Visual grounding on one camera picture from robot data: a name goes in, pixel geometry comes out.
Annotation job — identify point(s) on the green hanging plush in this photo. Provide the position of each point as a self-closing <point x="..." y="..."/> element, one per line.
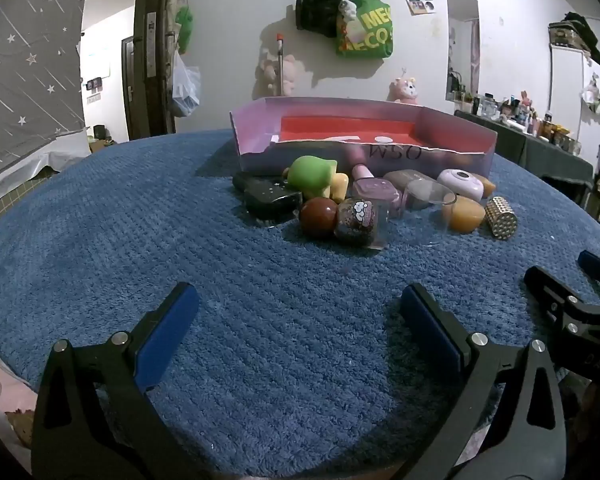
<point x="184" y="27"/>

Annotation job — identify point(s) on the lilac round case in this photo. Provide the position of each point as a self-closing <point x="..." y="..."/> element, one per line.
<point x="460" y="182"/>

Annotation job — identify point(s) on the gold studded cylinder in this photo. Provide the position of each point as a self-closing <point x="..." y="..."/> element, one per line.
<point x="501" y="217"/>

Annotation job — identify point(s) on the grey star curtain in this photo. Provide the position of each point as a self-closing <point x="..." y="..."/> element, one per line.
<point x="25" y="70"/>

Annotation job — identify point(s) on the black backpack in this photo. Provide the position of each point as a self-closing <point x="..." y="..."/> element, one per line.
<point x="320" y="5"/>

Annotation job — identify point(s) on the dark bag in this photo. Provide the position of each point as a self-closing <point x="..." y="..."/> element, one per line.
<point x="575" y="30"/>

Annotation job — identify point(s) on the pink nail polish bottle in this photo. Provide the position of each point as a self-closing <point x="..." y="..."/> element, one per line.
<point x="372" y="190"/>

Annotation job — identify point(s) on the dark wooden door frame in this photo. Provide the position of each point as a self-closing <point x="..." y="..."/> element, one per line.
<point x="152" y="60"/>

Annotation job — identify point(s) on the green yellow toy figure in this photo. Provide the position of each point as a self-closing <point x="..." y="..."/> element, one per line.
<point x="307" y="175"/>

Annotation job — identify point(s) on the cartoon patterned dark bottle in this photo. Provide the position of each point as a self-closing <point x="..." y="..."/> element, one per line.
<point x="355" y="220"/>

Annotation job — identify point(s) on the green tote bag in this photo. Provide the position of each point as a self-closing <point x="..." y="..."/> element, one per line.
<point x="370" y="30"/>

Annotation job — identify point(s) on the white hanging ornament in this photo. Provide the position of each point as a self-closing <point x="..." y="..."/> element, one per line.
<point x="596" y="92"/>

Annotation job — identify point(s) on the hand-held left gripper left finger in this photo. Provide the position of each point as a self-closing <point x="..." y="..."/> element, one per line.
<point x="166" y="340"/>

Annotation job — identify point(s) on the dark cloth covered table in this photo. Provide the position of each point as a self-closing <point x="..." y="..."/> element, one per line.
<point x="540" y="152"/>

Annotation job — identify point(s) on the brown ball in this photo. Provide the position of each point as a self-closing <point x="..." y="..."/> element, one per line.
<point x="319" y="217"/>

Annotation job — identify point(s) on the clear glass cup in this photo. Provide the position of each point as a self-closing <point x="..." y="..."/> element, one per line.
<point x="427" y="200"/>

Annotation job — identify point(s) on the pink cardboard box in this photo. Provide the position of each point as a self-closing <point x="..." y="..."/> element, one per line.
<point x="330" y="125"/>

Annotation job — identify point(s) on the clear plastic bag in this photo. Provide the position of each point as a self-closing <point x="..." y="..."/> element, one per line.
<point x="186" y="87"/>

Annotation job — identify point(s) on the row of cosmetic bottles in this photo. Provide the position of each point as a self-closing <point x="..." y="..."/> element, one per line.
<point x="525" y="115"/>

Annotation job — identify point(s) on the pink bear plush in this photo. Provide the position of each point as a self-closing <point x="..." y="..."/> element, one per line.
<point x="405" y="91"/>

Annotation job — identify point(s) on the pale pink cloth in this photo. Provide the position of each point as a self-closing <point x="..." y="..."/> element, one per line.
<point x="5" y="400"/>

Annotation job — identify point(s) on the white wardrobe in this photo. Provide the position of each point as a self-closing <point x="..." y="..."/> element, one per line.
<point x="567" y="90"/>

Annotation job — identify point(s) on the blue fluffy blanket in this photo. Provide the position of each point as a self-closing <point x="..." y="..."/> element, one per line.
<point x="280" y="320"/>

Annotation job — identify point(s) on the white plastic sheet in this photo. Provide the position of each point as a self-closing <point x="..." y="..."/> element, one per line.
<point x="30" y="165"/>

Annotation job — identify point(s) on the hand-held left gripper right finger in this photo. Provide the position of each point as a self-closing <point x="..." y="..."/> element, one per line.
<point x="430" y="330"/>

